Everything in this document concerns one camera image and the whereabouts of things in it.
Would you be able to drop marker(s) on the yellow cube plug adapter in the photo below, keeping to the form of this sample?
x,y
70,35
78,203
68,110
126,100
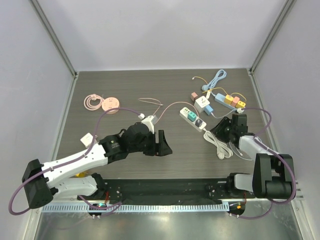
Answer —
x,y
82,174

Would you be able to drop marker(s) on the slotted cable duct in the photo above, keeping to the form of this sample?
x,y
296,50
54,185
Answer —
x,y
84,208

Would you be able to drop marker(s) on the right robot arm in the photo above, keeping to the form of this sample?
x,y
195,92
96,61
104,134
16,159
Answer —
x,y
273,173

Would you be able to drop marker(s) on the light blue charger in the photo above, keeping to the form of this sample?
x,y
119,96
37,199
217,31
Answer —
x,y
208,110

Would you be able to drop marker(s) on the yellow usb charger on strip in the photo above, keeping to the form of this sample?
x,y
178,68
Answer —
x,y
240,105

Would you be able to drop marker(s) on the blue power strip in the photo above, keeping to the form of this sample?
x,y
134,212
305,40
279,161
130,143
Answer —
x,y
219,98

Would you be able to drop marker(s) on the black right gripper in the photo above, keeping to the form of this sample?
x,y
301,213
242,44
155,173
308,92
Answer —
x,y
229,129

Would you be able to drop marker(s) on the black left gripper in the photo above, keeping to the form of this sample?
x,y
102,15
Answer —
x,y
160,149

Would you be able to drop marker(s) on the yellow plug on strip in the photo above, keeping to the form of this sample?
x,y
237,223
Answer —
x,y
228,99

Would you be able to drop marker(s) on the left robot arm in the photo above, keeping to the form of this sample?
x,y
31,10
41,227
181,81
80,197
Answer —
x,y
45,181

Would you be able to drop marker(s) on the white cube plug adapter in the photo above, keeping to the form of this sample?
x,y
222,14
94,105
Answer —
x,y
88,140

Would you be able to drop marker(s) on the dark grey charger plug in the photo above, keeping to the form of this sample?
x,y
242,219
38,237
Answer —
x,y
198,123

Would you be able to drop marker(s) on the teal charger plug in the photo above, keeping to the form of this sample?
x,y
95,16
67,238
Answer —
x,y
192,116

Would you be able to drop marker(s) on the pink plug on strip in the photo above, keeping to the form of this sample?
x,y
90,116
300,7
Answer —
x,y
235,101

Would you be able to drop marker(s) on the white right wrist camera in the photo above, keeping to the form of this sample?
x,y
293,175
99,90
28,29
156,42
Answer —
x,y
240,110

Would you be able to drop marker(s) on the small pink charger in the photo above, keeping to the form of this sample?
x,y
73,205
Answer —
x,y
194,96

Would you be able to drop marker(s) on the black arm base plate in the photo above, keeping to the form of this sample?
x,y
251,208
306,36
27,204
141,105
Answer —
x,y
166,191

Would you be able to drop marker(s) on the white power strip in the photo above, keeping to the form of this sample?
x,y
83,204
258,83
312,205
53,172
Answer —
x,y
184,112

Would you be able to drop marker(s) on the white cube socket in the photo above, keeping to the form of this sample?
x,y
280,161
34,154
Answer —
x,y
200,103

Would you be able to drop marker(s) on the round pink power socket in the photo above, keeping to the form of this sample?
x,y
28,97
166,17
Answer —
x,y
110,103

